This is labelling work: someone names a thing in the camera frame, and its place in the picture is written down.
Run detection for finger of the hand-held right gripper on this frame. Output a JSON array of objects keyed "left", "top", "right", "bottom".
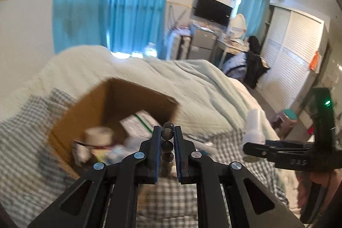
[{"left": 243, "top": 139, "right": 315, "bottom": 164}]

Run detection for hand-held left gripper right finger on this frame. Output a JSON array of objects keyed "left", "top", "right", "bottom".
[{"left": 174, "top": 125, "right": 305, "bottom": 228}]

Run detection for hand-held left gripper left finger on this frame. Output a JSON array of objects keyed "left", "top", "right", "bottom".
[{"left": 27, "top": 125, "right": 163, "bottom": 228}]

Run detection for dark bead bracelet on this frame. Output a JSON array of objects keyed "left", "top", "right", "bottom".
[{"left": 161, "top": 122, "right": 176, "bottom": 178}]

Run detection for white plastic bottle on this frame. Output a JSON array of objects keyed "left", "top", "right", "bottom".
[{"left": 242, "top": 108, "right": 267, "bottom": 144}]

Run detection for medicine carton box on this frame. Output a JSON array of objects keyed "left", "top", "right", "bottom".
[{"left": 119, "top": 110, "right": 156, "bottom": 141}]

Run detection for clear tape roll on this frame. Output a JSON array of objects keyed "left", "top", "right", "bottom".
[{"left": 84, "top": 126, "right": 114, "bottom": 147}]

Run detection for brown cardboard box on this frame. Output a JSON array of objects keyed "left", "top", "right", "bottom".
[{"left": 48, "top": 78, "right": 180, "bottom": 181}]

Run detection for person's right hand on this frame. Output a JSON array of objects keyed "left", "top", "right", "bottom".
[{"left": 296, "top": 171, "right": 339, "bottom": 207}]

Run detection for teal stool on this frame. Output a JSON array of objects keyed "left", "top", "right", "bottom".
[{"left": 272, "top": 108, "right": 298, "bottom": 135}]

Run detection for blue plastic packet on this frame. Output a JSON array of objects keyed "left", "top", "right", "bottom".
[{"left": 104, "top": 145, "right": 129, "bottom": 165}]

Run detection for pale green blanket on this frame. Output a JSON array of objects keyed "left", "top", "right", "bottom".
[{"left": 0, "top": 45, "right": 279, "bottom": 143}]

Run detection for orange hanging tag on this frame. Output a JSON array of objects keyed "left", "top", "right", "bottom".
[{"left": 309, "top": 51, "right": 321, "bottom": 73}]

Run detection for black garment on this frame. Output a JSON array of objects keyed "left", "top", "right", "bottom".
[{"left": 244, "top": 36, "right": 271, "bottom": 90}]

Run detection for light striped garment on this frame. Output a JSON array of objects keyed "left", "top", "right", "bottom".
[{"left": 223, "top": 53, "right": 249, "bottom": 79}]

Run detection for white louvred wardrobe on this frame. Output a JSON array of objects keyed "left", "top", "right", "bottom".
[{"left": 260, "top": 5, "right": 326, "bottom": 109}]

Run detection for white desk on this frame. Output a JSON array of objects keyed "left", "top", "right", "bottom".
[{"left": 216, "top": 38, "right": 252, "bottom": 63}]

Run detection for white suitcase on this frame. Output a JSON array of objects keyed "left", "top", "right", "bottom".
[{"left": 170, "top": 32, "right": 192, "bottom": 60}]

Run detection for grey cabinet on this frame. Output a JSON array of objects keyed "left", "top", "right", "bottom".
[{"left": 188, "top": 26, "right": 217, "bottom": 60}]

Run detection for white ornate chair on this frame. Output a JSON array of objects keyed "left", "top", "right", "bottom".
[{"left": 229, "top": 13, "right": 248, "bottom": 39}]

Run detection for grey checkered cloth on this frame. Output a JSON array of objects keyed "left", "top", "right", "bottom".
[{"left": 0, "top": 88, "right": 291, "bottom": 228}]

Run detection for narrow blue curtain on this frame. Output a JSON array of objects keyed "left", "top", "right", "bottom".
[{"left": 236, "top": 0, "right": 273, "bottom": 42}]

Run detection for wide blue curtain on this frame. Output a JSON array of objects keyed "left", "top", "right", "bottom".
[{"left": 52, "top": 0, "right": 175, "bottom": 55}]

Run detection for black wall television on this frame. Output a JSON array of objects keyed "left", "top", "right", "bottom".
[{"left": 193, "top": 0, "right": 234, "bottom": 27}]

